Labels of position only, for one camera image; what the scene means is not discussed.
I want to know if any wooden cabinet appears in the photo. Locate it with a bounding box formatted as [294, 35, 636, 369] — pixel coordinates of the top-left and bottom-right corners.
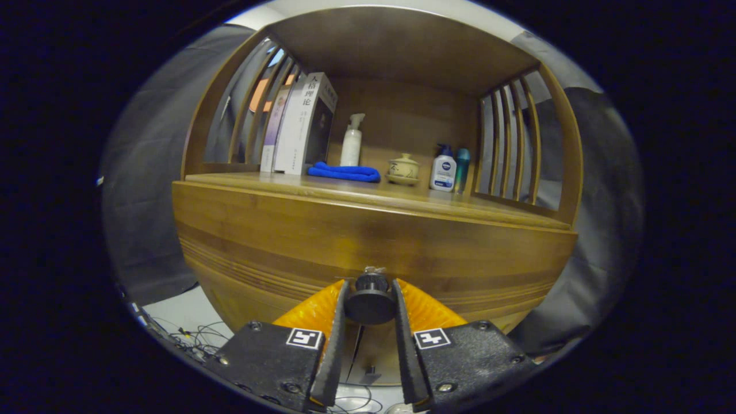
[171, 6, 584, 386]

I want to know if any wooden countertop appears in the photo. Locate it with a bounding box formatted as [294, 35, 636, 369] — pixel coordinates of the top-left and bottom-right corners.
[172, 171, 577, 233]

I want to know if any blue folded cloth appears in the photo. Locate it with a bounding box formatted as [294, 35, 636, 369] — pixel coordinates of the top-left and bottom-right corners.
[307, 162, 381, 183]

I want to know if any white spray bottle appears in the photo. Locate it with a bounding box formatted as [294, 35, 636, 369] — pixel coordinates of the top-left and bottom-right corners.
[340, 113, 366, 167]

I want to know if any thick white book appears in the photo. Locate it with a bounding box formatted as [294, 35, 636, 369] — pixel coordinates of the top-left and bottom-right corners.
[273, 72, 338, 176]

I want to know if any wooden drawer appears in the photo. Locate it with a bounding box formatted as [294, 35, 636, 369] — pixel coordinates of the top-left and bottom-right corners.
[172, 187, 577, 325]

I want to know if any beige lidded teacup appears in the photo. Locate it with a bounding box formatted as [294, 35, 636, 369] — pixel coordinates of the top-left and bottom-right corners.
[385, 153, 420, 186]

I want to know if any teal bottle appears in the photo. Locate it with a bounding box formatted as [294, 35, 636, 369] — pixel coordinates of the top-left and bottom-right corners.
[454, 148, 471, 194]

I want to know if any black round drawer knob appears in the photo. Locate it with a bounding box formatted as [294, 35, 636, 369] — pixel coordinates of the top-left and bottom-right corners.
[344, 271, 397, 325]

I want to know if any thin purple-spined book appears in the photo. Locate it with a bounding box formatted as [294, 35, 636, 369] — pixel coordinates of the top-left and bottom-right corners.
[260, 86, 294, 173]

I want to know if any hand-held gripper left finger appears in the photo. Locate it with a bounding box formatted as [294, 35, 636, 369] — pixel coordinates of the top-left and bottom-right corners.
[206, 279, 350, 412]

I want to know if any white lotion bottle blue cap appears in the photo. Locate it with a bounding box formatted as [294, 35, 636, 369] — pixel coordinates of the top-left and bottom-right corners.
[429, 143, 458, 192]

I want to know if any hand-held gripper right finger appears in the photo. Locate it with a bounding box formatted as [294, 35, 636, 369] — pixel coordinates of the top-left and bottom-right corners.
[391, 278, 541, 412]

